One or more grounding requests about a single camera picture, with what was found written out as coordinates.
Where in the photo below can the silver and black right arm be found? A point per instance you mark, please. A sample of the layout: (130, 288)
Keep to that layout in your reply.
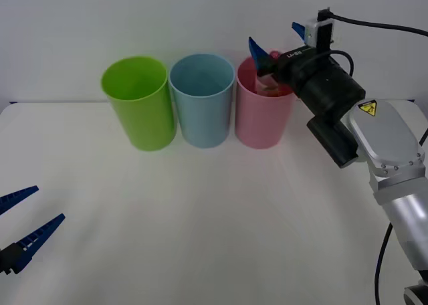
(384, 134)

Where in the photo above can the clear bottle with red cap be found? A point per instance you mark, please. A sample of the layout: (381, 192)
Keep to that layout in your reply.
(268, 90)

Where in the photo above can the green plastic waste bin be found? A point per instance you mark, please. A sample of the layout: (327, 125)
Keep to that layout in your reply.
(143, 117)

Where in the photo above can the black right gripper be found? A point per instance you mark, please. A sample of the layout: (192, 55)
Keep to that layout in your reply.
(292, 66)

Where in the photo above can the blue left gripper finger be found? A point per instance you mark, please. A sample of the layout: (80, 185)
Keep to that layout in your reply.
(16, 196)
(30, 243)

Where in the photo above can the pink plastic waste bin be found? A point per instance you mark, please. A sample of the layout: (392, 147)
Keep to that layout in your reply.
(257, 124)

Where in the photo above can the pale blue plastic waste bin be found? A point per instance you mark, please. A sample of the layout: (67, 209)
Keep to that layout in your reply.
(204, 121)

